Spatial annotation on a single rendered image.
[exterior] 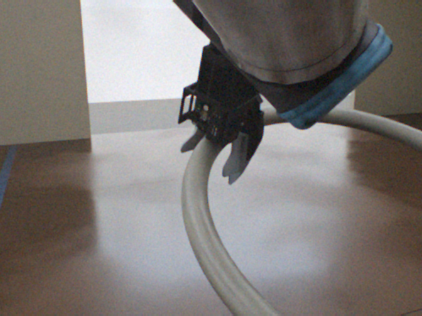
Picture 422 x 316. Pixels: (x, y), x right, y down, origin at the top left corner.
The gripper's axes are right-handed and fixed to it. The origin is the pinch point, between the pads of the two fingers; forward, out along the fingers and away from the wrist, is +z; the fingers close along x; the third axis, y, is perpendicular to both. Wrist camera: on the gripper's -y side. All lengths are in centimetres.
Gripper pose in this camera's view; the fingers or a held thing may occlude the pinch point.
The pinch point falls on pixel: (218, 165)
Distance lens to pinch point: 62.7
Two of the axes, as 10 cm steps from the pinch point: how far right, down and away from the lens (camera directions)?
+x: 8.1, 4.6, -3.7
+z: -1.7, 7.9, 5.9
